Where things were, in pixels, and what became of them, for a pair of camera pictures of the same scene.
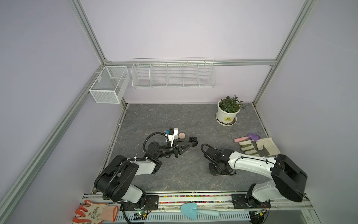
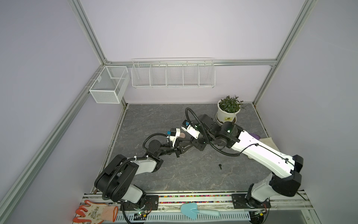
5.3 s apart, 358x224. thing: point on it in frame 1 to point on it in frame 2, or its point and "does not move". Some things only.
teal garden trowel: x=190 y=210 does not move
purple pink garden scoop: x=252 y=136 does not move
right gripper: x=212 y=173 to x=199 y=146
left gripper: x=177 y=150 does not move
